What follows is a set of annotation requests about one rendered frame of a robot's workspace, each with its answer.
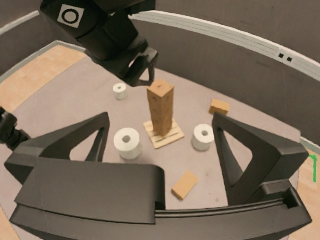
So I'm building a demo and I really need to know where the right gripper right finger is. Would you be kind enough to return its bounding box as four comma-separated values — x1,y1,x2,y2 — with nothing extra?
211,112,309,206

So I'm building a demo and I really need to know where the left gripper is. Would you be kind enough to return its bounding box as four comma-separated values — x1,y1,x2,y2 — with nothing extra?
75,12,158,87

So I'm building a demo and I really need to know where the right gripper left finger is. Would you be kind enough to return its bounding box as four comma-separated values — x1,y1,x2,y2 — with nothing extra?
12,111,110,162

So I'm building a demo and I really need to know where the small wooden pallet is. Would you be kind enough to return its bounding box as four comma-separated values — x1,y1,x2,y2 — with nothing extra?
143,119,184,150

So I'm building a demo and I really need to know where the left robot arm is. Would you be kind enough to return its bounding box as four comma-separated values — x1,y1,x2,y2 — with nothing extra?
0,0,156,152

